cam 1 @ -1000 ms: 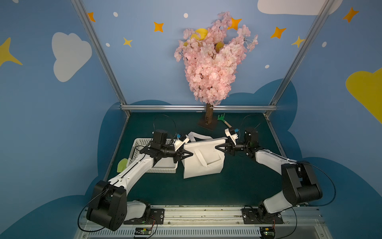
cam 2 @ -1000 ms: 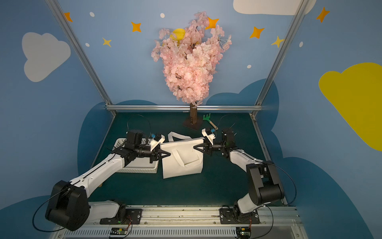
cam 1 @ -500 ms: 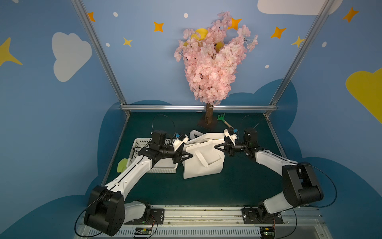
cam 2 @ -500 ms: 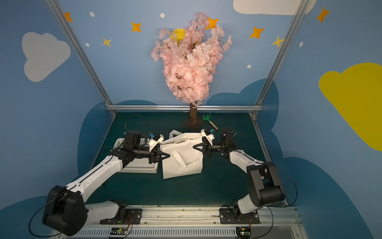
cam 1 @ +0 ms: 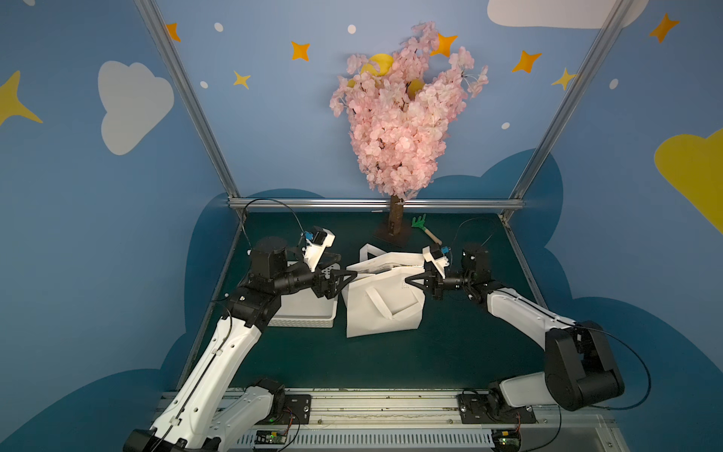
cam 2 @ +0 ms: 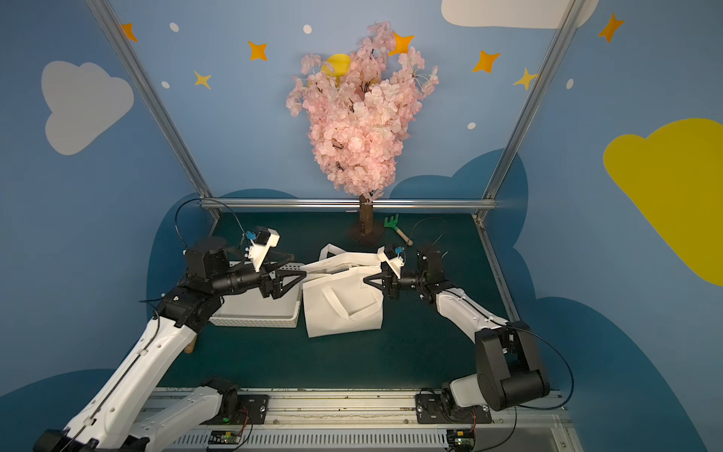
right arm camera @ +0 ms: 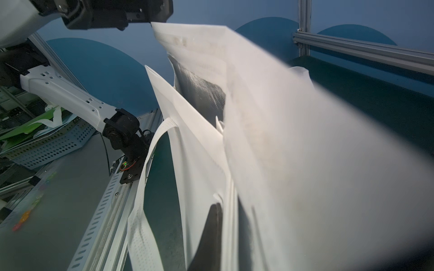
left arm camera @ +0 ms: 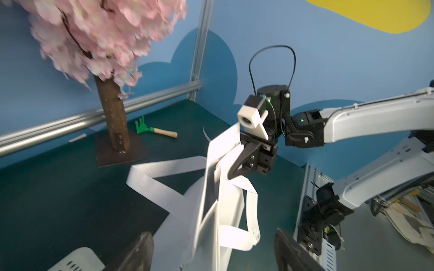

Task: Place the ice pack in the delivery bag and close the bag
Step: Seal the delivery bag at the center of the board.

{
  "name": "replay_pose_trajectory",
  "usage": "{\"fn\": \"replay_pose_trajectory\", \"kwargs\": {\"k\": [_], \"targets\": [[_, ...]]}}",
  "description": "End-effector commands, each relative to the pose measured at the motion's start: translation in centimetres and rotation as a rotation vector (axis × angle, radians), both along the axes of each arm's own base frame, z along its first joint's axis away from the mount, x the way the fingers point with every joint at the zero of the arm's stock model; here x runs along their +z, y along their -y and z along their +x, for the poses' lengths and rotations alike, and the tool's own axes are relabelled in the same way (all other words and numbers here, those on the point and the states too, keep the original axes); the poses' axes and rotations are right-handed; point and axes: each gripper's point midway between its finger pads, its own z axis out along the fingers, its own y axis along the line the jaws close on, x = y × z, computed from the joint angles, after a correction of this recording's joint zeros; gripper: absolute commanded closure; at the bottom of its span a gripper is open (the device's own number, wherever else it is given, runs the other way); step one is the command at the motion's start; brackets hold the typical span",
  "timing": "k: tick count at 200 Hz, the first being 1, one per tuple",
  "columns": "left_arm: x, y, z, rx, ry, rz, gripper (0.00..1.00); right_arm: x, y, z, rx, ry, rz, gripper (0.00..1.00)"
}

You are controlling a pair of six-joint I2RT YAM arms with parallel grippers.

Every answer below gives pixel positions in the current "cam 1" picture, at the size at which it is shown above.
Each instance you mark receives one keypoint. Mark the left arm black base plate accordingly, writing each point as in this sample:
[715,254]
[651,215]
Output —
[295,409]

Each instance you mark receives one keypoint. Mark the white insulated delivery bag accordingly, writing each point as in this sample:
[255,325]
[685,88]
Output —
[379,300]

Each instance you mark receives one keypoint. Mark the left small circuit board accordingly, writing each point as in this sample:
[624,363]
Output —
[270,439]

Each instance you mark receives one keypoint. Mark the brown artificial tree trunk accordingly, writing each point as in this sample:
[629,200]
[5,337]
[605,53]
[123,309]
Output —
[395,222]

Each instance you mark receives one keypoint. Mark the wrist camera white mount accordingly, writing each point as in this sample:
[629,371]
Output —
[317,242]
[436,255]

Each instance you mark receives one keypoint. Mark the small circuit board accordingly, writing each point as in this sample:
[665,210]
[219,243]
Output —
[506,440]
[270,439]

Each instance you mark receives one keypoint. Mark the white perforated plastic basket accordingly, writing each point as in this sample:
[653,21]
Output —
[304,310]

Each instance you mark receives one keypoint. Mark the aluminium frame post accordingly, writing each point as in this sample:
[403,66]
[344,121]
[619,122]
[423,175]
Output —
[155,24]
[600,48]

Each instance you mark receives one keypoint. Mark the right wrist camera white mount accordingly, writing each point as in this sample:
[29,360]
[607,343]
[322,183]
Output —
[436,255]

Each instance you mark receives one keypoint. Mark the pink blossom artificial tree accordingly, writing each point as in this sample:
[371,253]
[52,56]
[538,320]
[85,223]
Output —
[400,108]

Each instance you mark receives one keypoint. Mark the green toy rake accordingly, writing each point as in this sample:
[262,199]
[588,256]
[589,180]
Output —
[420,224]

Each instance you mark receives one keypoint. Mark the left aluminium frame post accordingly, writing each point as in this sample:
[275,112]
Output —
[155,24]

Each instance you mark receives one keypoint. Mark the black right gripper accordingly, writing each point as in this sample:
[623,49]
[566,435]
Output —
[433,283]

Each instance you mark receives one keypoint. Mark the horizontal aluminium frame rail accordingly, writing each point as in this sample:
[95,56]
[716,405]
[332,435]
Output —
[378,204]

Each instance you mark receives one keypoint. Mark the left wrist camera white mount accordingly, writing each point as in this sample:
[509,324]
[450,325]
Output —
[317,242]

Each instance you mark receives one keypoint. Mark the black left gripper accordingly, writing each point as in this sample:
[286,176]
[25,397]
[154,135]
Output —
[328,280]

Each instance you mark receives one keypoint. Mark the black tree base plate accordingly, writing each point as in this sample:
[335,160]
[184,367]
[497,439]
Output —
[385,233]

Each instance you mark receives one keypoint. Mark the right aluminium frame post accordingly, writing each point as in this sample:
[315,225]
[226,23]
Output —
[600,48]

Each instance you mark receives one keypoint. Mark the right small circuit board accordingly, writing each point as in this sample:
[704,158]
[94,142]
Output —
[506,440]

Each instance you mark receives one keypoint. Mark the front aluminium mounting rail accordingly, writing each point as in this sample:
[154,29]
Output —
[416,420]

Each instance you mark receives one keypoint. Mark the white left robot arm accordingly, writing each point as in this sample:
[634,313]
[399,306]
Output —
[193,421]

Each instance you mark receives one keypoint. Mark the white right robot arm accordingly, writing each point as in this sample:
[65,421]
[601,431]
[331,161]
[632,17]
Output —
[579,367]

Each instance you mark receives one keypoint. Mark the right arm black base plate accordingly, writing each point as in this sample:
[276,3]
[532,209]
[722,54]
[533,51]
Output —
[489,408]

